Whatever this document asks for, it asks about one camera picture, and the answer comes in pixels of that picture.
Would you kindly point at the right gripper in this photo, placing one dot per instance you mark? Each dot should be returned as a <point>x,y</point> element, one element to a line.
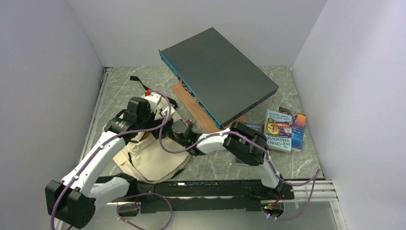
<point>170,120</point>

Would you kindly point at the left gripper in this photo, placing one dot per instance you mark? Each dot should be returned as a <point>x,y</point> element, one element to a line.
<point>152,116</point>

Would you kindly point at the cream canvas backpack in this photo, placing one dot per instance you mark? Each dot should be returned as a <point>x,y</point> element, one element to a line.
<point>143,157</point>

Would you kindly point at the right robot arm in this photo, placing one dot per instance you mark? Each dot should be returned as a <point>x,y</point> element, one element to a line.
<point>197,144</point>

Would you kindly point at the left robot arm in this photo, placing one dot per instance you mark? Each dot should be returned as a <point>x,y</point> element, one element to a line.
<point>75,198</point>

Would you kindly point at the brown pipe tee fitting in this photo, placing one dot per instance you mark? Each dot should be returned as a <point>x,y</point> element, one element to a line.
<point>189,122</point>

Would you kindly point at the wooden board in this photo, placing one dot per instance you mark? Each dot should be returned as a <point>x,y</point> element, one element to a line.
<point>200,115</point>

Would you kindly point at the dark purple paperback book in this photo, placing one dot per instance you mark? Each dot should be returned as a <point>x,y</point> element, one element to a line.
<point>248,154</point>

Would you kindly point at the treehouse paperback book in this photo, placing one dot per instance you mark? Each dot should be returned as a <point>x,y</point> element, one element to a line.
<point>278,131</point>

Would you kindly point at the blue orange paperback book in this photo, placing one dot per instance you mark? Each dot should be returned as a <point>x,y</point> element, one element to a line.
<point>297,125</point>

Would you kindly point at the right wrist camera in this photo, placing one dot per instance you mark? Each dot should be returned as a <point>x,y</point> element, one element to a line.
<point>167,112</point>

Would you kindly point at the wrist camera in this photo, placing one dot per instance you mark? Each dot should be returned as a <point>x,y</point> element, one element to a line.
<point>153,98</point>
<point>167,112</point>

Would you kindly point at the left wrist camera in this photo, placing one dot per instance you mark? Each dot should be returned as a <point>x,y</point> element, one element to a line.
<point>153,98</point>

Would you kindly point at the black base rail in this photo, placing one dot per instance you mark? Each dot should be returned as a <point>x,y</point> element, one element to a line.
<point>249,195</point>

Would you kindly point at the dark grey network switch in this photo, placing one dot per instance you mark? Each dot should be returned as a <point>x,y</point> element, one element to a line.
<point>225,83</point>

